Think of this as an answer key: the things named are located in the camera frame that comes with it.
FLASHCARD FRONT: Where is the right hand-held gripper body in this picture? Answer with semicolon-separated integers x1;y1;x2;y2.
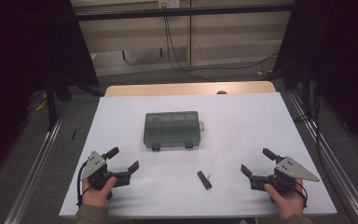
250;156;321;195

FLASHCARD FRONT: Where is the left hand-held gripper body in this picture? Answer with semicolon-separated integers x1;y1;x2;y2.
80;150;132;191

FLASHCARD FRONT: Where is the grey transparent compartment storage box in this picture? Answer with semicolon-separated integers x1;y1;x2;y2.
143;110;205;152

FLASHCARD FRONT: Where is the person's left hand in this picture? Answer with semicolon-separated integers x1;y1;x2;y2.
82;175;117;207

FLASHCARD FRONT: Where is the person's right hand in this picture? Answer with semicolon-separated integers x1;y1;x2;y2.
264;178;306;220

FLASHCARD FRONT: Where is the light wooden table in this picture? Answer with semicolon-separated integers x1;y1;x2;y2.
104;81;277;98

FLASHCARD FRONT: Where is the black curtain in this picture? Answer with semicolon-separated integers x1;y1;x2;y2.
271;0;358;161
0;0;101;183

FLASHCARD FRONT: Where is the black horizontal bar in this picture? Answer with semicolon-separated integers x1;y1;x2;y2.
74;3;295;22

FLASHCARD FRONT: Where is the left hand-held gripper cable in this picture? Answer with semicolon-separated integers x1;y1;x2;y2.
76;161;90;208

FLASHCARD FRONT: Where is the hand-held gripper cable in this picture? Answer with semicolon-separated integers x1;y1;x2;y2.
293;181;310;210
76;161;90;208

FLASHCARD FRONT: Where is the right hand-held gripper cable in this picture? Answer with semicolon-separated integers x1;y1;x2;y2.
293;181;310;210

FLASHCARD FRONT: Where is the metal floor rail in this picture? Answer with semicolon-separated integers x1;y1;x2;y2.
3;116;67;224
288;91;358;224

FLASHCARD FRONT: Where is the black floor cable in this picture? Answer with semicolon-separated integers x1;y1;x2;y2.
165;16;279;73
163;16;216;83

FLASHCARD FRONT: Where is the white wall socket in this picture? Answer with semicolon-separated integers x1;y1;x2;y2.
158;0;181;9

